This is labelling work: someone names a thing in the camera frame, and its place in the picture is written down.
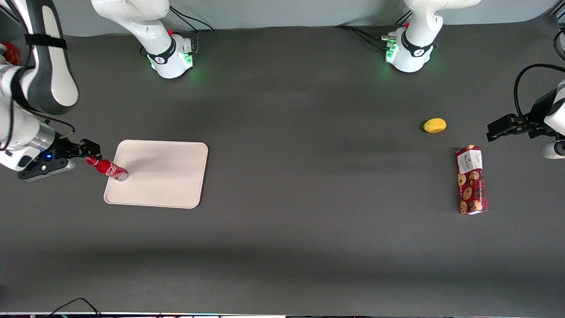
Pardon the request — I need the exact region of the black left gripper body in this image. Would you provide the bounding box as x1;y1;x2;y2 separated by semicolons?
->
524;90;558;139

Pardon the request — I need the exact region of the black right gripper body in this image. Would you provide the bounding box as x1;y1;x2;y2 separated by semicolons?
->
55;137;87;161

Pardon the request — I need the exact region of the red coke bottle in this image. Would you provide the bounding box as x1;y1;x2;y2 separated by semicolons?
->
86;156;129;182

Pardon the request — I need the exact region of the white rectangular plastic tray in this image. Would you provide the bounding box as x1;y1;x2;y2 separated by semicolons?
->
103;140;209;209

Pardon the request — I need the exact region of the red tartan cookie box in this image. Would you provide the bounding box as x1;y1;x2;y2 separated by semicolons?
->
455;145;489;216

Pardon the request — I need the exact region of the yellow lemon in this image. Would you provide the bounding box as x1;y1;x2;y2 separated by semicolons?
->
423;118;447;134

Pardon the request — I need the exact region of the red round object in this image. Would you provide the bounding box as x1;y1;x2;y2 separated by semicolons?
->
0;42;22;67

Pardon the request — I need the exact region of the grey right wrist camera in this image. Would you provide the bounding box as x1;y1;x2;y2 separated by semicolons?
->
18;152;76;182

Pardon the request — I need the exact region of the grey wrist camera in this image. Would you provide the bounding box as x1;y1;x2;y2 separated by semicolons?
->
542;140;565;160
18;152;76;182

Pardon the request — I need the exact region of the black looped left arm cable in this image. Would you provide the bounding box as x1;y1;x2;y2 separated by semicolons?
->
513;64;565;127

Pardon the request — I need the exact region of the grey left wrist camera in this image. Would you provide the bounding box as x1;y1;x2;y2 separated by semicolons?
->
542;140;565;160

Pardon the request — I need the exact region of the black curved cable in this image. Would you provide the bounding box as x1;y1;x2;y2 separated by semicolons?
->
553;28;565;61

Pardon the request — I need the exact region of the black velcro strap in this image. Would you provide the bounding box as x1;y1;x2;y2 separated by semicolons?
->
24;34;68;50

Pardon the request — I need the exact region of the thin black table edge cable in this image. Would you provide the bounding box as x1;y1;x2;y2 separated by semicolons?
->
43;297;103;318

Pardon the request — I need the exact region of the black right arm base cable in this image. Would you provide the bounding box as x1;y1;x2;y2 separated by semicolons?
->
169;6;216;54

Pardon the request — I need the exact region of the black arm base cable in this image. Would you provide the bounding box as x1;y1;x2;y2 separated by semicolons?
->
169;6;216;54
334;11;414;50

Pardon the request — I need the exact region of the black left arm base cable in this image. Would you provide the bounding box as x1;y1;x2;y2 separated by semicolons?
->
334;11;414;50

